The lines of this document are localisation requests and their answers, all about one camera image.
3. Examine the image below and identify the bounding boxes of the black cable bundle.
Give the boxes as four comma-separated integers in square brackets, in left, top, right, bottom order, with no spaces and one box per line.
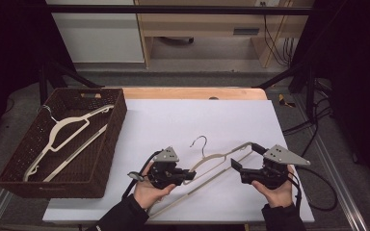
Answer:
[282,37,296,65]

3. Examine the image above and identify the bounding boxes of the grey chair base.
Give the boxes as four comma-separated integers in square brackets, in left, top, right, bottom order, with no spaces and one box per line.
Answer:
[158,36,196,45]

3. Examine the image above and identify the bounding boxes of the person's right hand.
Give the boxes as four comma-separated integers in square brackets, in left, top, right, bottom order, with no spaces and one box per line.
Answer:
[251,165,299,209]

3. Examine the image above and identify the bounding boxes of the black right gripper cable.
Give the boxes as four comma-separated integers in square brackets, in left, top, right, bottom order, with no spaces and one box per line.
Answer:
[287,166,339,213]

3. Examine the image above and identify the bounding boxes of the brown woven basket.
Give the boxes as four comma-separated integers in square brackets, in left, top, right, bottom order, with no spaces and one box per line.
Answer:
[0,88,128,199]

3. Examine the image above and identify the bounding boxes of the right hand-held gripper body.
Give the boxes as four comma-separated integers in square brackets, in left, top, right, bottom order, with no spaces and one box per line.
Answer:
[239,143,311,191]

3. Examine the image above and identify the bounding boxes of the black metal stand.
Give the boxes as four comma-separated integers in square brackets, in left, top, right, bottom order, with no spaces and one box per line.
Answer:
[38,57,104,104]
[253,61,318,120]

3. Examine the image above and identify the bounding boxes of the yellow and black tool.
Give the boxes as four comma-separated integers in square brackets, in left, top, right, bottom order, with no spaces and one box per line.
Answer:
[277,92,297,109]

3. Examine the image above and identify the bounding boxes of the black floor cables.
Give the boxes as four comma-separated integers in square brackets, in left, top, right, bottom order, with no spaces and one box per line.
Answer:
[281,78,336,158]

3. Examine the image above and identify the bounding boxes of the black horizontal bar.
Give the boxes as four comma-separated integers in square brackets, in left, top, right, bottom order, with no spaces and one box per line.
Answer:
[44,4,314,15]

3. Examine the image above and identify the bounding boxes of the person's left hand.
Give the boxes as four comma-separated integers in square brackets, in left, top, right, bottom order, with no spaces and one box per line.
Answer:
[132,163,177,210]

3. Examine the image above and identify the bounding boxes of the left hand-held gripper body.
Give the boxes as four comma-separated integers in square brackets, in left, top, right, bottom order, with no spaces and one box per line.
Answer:
[146,146,188,191]

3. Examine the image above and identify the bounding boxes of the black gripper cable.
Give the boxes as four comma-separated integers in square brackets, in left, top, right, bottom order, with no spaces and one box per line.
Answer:
[121,149,164,200]
[287,166,339,213]

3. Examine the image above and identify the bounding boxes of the white table mat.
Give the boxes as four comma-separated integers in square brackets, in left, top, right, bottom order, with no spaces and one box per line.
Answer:
[41,98,316,224]

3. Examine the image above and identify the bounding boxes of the white cabinet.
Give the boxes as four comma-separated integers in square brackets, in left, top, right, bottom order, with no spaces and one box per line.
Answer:
[44,0,145,64]

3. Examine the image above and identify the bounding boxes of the black hanging cable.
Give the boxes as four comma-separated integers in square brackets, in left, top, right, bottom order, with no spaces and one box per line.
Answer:
[261,2,287,67]

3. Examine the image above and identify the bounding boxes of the light wooden desk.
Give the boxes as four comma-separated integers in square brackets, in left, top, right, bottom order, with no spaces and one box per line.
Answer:
[134,0,316,69]

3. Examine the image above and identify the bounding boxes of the dark curtain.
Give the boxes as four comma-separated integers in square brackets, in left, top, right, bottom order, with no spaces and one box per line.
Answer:
[0,0,75,142]

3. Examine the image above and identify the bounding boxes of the beige clothes hanger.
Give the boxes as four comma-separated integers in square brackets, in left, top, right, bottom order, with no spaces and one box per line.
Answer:
[23,104,115,183]
[147,135,255,219]

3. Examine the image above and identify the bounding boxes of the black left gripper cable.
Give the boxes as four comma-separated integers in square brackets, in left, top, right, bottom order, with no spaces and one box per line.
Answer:
[121,149,164,200]

